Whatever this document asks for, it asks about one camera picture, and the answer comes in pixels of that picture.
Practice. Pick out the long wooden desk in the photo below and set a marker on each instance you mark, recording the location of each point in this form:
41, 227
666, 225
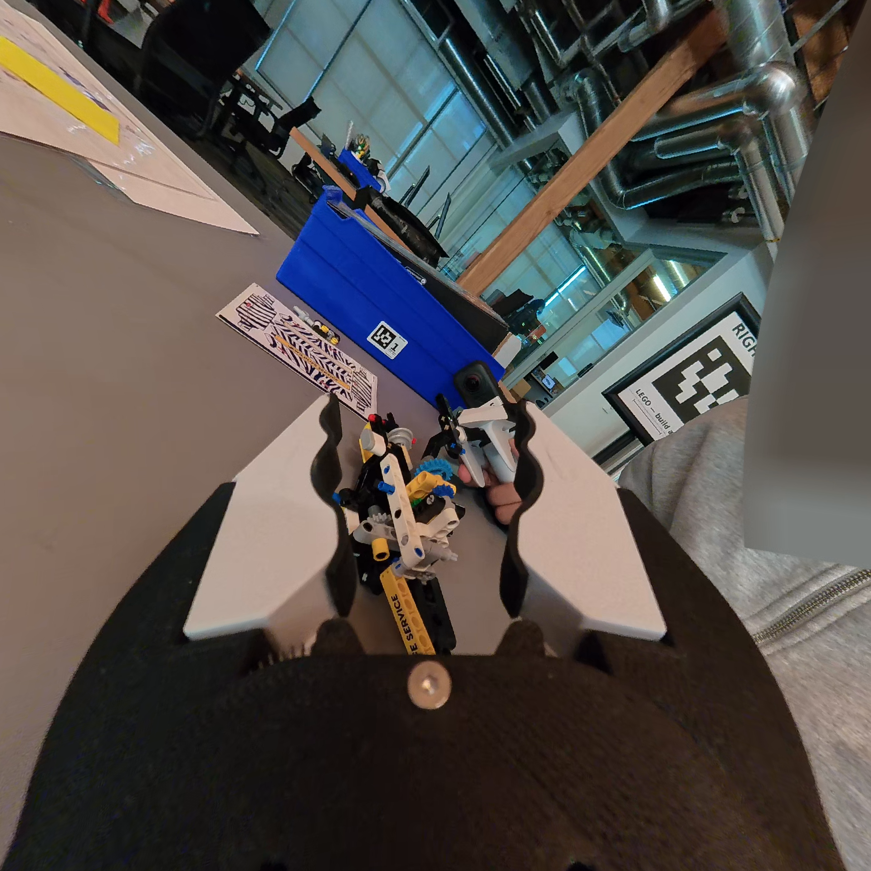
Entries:
306, 146

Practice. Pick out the yellow black lego vehicle model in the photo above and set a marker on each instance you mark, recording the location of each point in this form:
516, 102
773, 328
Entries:
398, 517

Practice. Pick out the white paper sheet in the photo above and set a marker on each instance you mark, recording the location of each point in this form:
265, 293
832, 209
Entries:
190, 204

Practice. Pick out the small grey lego pin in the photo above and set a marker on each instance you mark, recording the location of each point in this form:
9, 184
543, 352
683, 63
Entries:
305, 316

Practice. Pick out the small yellow black lego piece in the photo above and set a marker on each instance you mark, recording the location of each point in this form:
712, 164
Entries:
329, 333

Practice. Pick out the framed marker sign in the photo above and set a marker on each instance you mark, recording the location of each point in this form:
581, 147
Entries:
708, 378

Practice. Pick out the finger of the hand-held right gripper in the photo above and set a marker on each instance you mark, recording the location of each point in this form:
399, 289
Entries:
484, 414

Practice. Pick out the large black office chair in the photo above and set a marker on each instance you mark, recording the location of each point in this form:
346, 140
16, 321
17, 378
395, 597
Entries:
204, 61

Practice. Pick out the clear plastic bag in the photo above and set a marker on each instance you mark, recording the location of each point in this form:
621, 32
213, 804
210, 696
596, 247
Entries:
133, 160

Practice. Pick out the wooden ceiling beam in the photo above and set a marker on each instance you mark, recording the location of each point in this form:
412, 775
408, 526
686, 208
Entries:
592, 150

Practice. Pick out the zebra striped sticker sheet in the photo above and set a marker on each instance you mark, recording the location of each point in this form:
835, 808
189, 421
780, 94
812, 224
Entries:
292, 343

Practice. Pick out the instruction booklet with yellow band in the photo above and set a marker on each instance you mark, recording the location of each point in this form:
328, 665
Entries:
41, 115

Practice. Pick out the silver ventilation ducts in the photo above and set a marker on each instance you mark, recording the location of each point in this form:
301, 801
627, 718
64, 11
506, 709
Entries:
776, 88

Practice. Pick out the black flat panel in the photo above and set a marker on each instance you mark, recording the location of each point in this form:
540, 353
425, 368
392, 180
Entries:
463, 299

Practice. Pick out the small blue bin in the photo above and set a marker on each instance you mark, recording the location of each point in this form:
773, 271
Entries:
352, 164

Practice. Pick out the person's grey hoodie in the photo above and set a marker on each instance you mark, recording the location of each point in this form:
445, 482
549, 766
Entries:
803, 680

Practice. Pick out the blue plastic storage bin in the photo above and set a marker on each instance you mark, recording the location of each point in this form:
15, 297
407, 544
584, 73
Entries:
354, 286

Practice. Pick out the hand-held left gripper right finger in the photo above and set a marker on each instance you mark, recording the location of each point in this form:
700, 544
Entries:
585, 531

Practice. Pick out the person's right hand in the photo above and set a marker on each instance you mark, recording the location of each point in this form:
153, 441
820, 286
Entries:
507, 503

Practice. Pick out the small black office chair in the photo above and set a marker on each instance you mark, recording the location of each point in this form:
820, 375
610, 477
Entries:
292, 129

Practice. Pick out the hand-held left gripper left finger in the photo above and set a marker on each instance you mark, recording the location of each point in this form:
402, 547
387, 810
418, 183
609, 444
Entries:
272, 517

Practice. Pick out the toy figure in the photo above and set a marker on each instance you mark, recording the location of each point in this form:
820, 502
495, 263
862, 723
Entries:
360, 146

